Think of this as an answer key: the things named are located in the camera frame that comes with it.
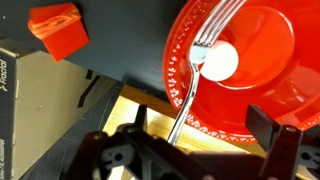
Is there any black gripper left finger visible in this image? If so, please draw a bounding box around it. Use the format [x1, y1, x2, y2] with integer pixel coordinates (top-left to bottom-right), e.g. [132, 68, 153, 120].
[63, 104, 150, 180]

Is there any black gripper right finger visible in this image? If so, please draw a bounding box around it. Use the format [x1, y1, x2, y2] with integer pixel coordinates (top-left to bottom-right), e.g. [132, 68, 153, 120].
[245, 104, 305, 180]

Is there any red bowl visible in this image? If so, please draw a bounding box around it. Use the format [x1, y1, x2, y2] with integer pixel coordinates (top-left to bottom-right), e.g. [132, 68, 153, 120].
[161, 0, 320, 145]

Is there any silver metal fork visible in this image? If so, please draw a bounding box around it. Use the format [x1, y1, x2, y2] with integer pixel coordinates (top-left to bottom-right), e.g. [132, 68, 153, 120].
[166, 0, 248, 148]

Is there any light wooden desk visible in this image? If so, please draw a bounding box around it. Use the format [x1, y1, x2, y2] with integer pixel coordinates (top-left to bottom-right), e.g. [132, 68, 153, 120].
[101, 83, 320, 180]

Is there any tan cardboard accessory box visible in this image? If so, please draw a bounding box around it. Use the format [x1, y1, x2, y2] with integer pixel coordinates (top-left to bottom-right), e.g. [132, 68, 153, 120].
[0, 37, 125, 180]

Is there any small white ball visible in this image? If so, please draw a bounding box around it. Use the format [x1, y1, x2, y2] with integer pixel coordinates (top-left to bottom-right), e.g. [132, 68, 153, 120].
[198, 39, 240, 83]

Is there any small orange cube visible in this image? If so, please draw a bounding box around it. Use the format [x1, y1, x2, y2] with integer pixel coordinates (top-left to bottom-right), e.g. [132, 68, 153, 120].
[27, 2, 91, 64]

